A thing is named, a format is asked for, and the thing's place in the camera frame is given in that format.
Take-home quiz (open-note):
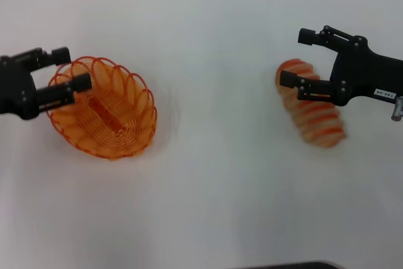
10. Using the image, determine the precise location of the orange woven plastic basket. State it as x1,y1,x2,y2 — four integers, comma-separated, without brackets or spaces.
46,56,158,159

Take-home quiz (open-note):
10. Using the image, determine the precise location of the silver connector with cable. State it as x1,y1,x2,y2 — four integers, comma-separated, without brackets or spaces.
391,95,403,122

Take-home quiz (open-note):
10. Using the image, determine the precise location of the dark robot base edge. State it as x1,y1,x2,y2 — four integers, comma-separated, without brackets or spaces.
242,261,343,269

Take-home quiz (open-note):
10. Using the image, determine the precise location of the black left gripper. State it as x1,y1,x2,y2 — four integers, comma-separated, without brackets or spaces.
0,47,93,121

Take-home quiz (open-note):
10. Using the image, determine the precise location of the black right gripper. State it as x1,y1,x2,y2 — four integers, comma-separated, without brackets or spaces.
279,25,403,106

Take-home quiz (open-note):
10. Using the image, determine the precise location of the striped bread loaf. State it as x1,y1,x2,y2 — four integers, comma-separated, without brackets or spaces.
275,58,347,149

